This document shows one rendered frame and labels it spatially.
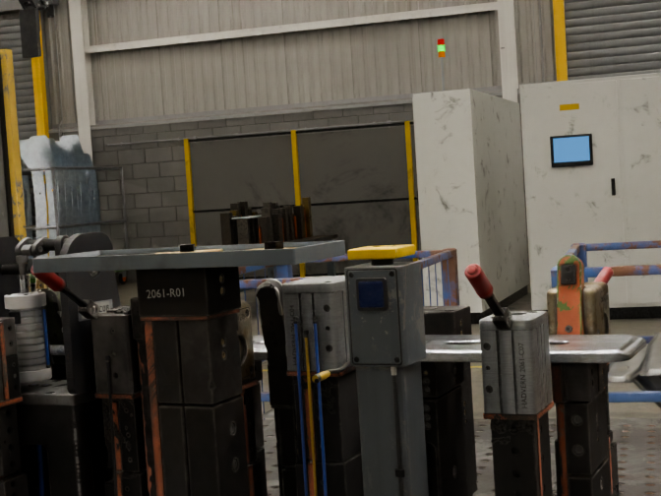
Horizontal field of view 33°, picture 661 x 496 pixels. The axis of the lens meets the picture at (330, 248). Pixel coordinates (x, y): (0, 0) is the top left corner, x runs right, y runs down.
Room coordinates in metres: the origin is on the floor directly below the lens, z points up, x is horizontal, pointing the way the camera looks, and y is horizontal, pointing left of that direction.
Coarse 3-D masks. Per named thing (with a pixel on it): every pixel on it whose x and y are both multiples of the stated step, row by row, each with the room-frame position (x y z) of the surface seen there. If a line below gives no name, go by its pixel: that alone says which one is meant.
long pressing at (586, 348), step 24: (432, 336) 1.66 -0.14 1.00; (456, 336) 1.65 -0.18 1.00; (552, 336) 1.58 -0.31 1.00; (576, 336) 1.57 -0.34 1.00; (600, 336) 1.55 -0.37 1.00; (624, 336) 1.54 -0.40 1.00; (432, 360) 1.50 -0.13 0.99; (456, 360) 1.48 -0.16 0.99; (480, 360) 1.47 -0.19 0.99; (552, 360) 1.43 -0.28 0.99; (576, 360) 1.41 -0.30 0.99; (600, 360) 1.40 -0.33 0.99; (624, 360) 1.41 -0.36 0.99
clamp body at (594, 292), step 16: (592, 288) 1.64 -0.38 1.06; (592, 304) 1.63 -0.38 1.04; (608, 304) 1.71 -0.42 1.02; (592, 320) 1.63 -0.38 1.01; (608, 320) 1.71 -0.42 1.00; (608, 368) 1.71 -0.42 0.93; (608, 400) 1.71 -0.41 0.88; (608, 416) 1.71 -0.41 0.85; (608, 432) 1.70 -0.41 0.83; (608, 448) 1.66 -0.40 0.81; (560, 480) 1.66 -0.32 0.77
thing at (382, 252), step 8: (360, 248) 1.26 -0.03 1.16; (368, 248) 1.25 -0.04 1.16; (376, 248) 1.24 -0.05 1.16; (384, 248) 1.23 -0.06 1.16; (392, 248) 1.23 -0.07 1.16; (400, 248) 1.24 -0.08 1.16; (408, 248) 1.26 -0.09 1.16; (352, 256) 1.25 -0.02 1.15; (360, 256) 1.24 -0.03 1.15; (368, 256) 1.24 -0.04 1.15; (376, 256) 1.23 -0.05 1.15; (384, 256) 1.23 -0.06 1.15; (392, 256) 1.23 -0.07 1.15; (400, 256) 1.24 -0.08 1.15; (376, 264) 1.25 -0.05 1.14; (384, 264) 1.25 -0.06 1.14
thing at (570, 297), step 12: (564, 264) 1.65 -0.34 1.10; (576, 264) 1.64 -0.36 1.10; (564, 276) 1.64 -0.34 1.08; (576, 276) 1.64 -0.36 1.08; (564, 288) 1.64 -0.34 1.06; (576, 288) 1.63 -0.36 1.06; (564, 300) 1.64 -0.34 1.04; (576, 300) 1.63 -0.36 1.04; (564, 312) 1.64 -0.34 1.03; (576, 312) 1.63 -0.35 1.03; (564, 324) 1.63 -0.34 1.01; (576, 324) 1.62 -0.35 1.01
